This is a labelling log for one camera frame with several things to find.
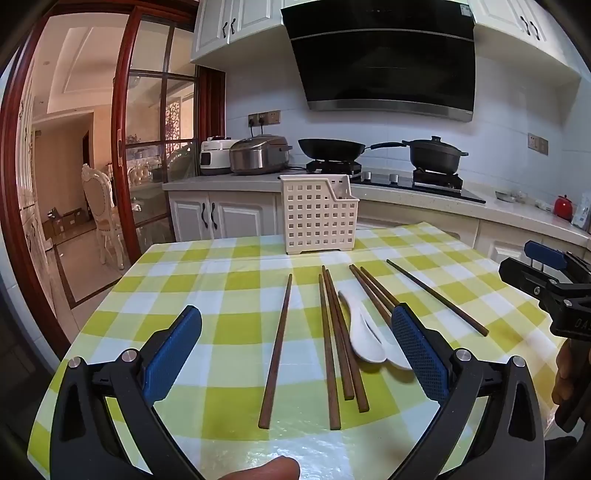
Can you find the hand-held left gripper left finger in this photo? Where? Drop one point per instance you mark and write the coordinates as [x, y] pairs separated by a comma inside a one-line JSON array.
[[173, 350]]

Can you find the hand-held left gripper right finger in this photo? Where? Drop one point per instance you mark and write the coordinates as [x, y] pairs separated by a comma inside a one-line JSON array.
[[418, 350]]

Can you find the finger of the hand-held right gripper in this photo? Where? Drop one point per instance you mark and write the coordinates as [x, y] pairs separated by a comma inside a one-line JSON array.
[[526, 277], [545, 256]]

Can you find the white ceramic spoon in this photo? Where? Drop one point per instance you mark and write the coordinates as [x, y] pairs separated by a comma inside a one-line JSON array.
[[364, 341], [398, 361]]

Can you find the brown wooden chopstick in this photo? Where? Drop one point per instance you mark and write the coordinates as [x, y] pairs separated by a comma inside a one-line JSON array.
[[369, 293], [328, 360], [277, 346], [438, 297], [378, 285], [340, 350], [352, 369]]

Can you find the white perforated plastic utensil basket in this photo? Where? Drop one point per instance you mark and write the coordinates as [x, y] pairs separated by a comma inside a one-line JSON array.
[[318, 217]]

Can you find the person's right hand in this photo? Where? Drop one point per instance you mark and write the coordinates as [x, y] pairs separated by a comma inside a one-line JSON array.
[[563, 374]]

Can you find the person's left hand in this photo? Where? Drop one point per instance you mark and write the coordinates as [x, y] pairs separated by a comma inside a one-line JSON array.
[[272, 470]]

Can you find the red jar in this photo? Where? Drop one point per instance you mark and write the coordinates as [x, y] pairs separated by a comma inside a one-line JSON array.
[[563, 207]]

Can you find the small bowl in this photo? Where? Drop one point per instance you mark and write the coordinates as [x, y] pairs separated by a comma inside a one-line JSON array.
[[505, 196]]

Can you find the black lidded pot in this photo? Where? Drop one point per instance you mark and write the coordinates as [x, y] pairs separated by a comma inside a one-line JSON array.
[[434, 157]]

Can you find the white ornate dining chair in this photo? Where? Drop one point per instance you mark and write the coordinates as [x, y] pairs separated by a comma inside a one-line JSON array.
[[99, 203]]

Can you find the cardboard boxes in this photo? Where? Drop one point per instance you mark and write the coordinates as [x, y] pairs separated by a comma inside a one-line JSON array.
[[67, 224]]

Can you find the black glass gas cooktop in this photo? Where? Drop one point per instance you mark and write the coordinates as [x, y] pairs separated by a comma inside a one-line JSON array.
[[383, 183]]

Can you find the white pressure cooker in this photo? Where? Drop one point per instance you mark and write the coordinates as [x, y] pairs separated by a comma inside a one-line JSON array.
[[214, 157]]

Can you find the silver rice cooker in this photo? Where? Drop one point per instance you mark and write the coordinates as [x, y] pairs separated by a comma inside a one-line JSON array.
[[258, 154]]

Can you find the black wok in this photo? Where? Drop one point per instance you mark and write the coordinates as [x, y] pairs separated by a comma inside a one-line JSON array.
[[330, 148]]

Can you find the white upper cabinet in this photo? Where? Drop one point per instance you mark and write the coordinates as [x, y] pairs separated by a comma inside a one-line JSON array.
[[231, 27], [517, 32]]

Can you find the white display cabinet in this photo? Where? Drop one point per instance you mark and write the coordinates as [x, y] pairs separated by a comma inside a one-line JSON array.
[[32, 161]]

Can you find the black range hood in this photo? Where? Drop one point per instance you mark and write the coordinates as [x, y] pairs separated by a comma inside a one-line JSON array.
[[383, 60]]

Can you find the red wooden glass sliding door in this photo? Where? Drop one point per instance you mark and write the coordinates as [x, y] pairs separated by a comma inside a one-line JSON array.
[[121, 92]]

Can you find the ceiling lamp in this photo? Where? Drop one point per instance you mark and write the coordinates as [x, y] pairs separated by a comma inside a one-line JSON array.
[[136, 82]]

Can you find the wall switch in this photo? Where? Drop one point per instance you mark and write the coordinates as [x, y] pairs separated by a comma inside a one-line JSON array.
[[538, 143]]

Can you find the red wooden door frame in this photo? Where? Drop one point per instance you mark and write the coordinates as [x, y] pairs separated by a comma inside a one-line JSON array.
[[14, 184]]

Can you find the wall power socket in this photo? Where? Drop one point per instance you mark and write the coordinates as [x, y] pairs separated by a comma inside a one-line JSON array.
[[272, 117]]

